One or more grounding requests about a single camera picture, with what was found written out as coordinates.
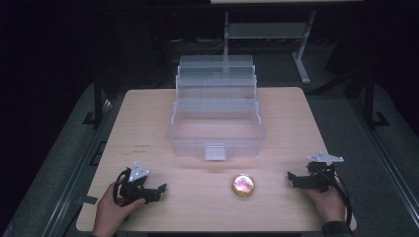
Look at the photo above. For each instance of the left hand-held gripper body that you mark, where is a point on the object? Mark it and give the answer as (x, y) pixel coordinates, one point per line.
(133, 189)

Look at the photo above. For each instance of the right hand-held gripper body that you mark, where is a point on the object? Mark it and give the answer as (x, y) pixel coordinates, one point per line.
(321, 176)

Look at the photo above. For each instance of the person's right hand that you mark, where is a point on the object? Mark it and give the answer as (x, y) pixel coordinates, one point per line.
(326, 202)

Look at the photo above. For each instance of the person's left hand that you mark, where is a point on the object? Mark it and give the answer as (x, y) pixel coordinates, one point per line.
(110, 210)

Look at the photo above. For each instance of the grey tape strip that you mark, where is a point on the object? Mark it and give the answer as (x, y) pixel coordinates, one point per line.
(89, 199)

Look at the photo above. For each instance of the round gold-rimmed pink tin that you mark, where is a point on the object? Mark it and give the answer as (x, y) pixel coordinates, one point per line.
(243, 185)

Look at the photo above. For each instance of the person's dark right sleeve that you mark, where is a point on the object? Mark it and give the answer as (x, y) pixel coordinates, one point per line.
(337, 229)

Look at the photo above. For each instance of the clear plastic tiered storage box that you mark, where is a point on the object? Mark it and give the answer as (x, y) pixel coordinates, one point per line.
(215, 131)

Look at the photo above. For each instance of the grey metal stand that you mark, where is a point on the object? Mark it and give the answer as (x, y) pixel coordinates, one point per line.
(268, 31)

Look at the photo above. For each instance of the metal frame rail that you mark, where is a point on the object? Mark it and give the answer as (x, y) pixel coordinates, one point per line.
(79, 164)
(385, 158)

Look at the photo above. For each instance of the black upright post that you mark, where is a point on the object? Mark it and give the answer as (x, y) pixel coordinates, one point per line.
(98, 98)
(369, 98)

